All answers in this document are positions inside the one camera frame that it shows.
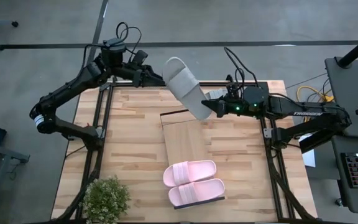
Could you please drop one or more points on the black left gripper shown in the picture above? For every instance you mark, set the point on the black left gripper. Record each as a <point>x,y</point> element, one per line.
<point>143,77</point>

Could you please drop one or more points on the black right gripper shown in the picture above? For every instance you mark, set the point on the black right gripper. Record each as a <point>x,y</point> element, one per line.
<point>225,108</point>

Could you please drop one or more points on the pink rubber slide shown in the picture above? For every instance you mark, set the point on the pink rubber slide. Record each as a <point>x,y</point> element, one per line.
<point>197,191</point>
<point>191,171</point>

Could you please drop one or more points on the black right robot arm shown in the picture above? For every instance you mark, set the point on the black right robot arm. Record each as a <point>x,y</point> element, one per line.
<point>291,107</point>

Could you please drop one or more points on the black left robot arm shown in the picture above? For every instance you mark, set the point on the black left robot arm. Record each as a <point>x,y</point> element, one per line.
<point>70,87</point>

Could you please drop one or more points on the light wooden board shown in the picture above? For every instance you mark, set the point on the light wooden board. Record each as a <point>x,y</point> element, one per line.
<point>182,140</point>

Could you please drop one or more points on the black electronics box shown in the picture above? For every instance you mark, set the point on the black electronics box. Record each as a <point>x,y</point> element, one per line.
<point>314,144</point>

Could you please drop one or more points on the white paper sheet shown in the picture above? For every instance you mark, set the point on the white paper sheet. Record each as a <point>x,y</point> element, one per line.
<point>310,159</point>

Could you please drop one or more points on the green potted plant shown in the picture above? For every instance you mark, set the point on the green potted plant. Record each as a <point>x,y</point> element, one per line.
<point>106,199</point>

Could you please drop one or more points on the light grey desk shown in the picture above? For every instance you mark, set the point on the light grey desk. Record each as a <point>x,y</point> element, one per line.
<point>350,87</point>

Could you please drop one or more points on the black pole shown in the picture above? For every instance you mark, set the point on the black pole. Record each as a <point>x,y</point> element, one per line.
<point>356,49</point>

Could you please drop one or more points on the grey metal stand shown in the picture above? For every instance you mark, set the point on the grey metal stand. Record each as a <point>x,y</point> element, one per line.
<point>8,154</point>

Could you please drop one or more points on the black metal rig frame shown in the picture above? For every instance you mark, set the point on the black metal rig frame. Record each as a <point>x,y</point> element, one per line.
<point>213,84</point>

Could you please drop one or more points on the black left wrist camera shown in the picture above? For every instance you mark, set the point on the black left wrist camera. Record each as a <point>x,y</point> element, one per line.
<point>140,57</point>

